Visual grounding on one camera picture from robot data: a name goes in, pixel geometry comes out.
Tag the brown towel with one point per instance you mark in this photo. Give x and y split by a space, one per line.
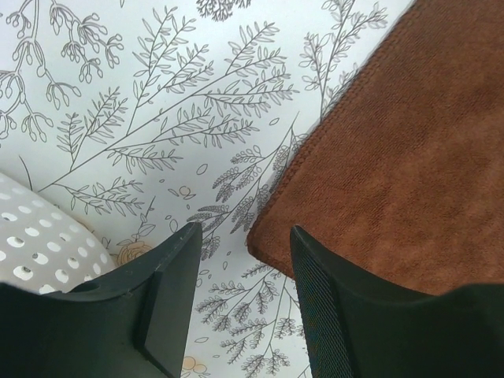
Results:
404 177

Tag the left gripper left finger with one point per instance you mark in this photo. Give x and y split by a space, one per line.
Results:
130 322

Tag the floral patterned table mat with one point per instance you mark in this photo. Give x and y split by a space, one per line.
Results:
138 116

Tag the white perforated plastic basket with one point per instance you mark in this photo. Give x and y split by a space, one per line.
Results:
43 249

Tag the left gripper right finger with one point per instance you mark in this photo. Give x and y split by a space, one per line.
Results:
357 324

